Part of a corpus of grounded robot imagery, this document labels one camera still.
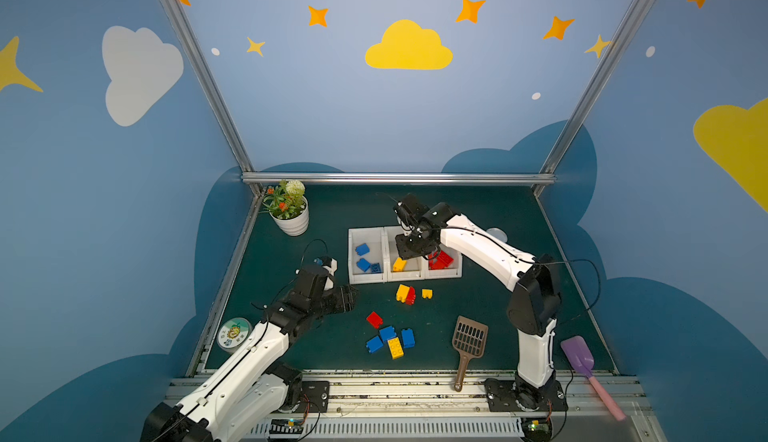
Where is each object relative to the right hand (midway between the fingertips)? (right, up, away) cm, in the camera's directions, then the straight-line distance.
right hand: (406, 249), depth 87 cm
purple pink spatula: (+47, -28, -7) cm, 55 cm away
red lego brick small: (+12, -5, +12) cm, 17 cm away
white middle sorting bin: (+4, -8, +11) cm, 14 cm away
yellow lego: (-2, -6, +10) cm, 12 cm away
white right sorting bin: (+16, -8, +8) cm, 19 cm away
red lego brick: (-9, -21, -1) cm, 23 cm away
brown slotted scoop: (+18, -26, -3) cm, 32 cm away
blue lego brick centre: (-14, -6, +12) cm, 19 cm away
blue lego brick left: (-10, -26, -5) cm, 28 cm away
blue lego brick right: (0, -24, -5) cm, 25 cm away
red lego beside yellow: (+2, -15, +4) cm, 15 cm away
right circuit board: (+32, -44, -14) cm, 56 cm away
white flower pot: (-38, +6, +15) cm, 41 cm away
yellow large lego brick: (-1, -14, +4) cm, 14 cm away
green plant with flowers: (-39, +15, +9) cm, 42 cm away
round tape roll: (-46, -21, -10) cm, 52 cm away
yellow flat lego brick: (-3, -27, -5) cm, 28 cm away
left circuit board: (-31, -43, -14) cm, 55 cm away
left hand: (-16, -11, -5) cm, 20 cm away
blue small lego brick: (-14, -2, +15) cm, 21 cm away
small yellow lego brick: (+7, -15, +6) cm, 17 cm away
